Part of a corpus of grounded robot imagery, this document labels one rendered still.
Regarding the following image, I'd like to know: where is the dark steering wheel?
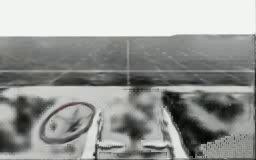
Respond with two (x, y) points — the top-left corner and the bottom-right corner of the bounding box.
(38, 101), (97, 145)

